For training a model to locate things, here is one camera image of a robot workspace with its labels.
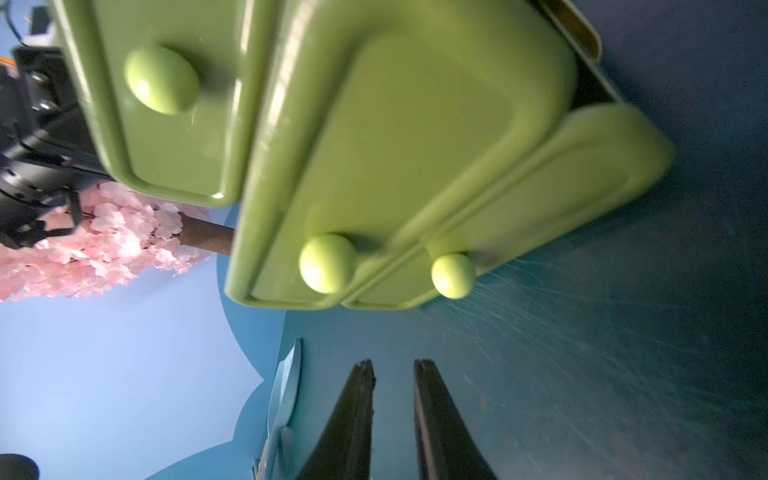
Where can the yellow green drawer cabinet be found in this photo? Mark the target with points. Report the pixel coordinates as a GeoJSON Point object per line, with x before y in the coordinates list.
{"type": "Point", "coordinates": [593, 86]}

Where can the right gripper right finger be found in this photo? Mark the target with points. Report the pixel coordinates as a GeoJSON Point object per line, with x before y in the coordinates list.
{"type": "Point", "coordinates": [445, 449]}

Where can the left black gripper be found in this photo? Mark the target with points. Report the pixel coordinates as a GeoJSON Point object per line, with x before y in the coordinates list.
{"type": "Point", "coordinates": [47, 154]}

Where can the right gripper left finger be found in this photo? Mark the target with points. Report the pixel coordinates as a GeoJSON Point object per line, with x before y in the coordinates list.
{"type": "Point", "coordinates": [344, 448]}

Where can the pink cherry blossom tree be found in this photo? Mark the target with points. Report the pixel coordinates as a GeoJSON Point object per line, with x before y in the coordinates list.
{"type": "Point", "coordinates": [121, 235]}

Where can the blue dustpan scoop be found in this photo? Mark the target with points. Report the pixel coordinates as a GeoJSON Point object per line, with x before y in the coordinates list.
{"type": "Point", "coordinates": [281, 407]}

